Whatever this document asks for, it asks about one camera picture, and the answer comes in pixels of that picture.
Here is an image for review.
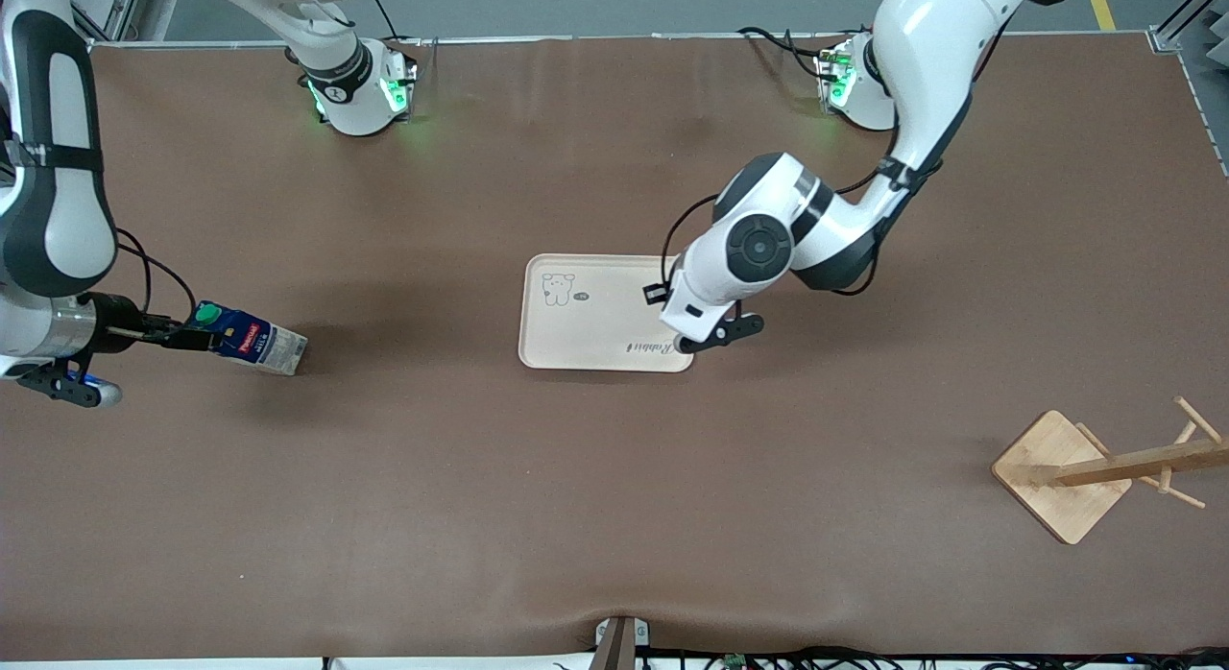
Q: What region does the wooden mug rack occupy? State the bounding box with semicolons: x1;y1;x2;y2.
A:
992;395;1229;546

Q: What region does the black right arm base cable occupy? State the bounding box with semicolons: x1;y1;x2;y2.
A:
360;0;406;43

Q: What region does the aluminium frame post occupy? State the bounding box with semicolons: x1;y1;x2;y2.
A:
69;0;145;49
1147;0;1229;181

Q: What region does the cream tray with bear print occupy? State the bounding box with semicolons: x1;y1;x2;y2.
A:
518;254;695;373

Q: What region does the blue milk carton green cap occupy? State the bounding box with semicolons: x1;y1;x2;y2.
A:
187;301;309;376

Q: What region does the silver table edge rail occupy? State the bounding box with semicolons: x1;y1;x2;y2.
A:
91;32;1153;49

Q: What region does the grey metal bracket post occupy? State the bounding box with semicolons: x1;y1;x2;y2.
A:
593;615;651;670

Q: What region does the black arm base cable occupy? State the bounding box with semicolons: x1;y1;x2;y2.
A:
360;0;406;43
737;25;829;82

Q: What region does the black left arm base cable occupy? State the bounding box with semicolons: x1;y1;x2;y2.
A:
737;25;829;82

